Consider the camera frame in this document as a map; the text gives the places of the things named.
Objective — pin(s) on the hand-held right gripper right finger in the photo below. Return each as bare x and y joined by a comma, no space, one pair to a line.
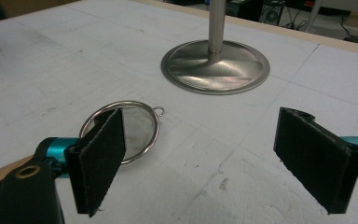
317,161

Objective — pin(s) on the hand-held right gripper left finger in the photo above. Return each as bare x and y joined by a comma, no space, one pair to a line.
99,161

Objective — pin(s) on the metal utensil stand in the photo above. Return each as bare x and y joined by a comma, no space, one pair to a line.
214,68

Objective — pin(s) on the white foam mat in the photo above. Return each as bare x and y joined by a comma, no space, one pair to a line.
199,186

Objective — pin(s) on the black computer tower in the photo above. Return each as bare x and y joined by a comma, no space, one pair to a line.
273,14
245,9

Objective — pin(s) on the white stand post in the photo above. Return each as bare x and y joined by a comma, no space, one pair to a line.
313,14

